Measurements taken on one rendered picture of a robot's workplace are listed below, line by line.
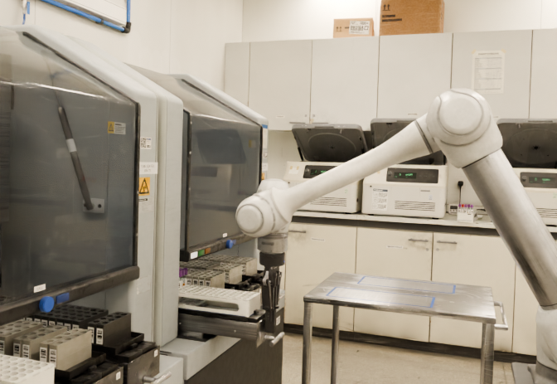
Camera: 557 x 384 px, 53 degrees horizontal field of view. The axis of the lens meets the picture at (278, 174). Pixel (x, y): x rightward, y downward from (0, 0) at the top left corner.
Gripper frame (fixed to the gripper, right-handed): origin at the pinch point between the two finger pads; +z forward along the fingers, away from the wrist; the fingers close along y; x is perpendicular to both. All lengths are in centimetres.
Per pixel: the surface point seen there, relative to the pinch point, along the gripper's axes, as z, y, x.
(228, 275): -6.1, -24.8, -24.9
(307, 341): 12.9, -24.4, 4.8
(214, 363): 14.6, 2.0, -16.9
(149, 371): 4.3, 38.1, -16.8
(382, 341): 77, -234, 0
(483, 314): -2, -26, 59
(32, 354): -5, 60, -31
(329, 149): -56, -268, -50
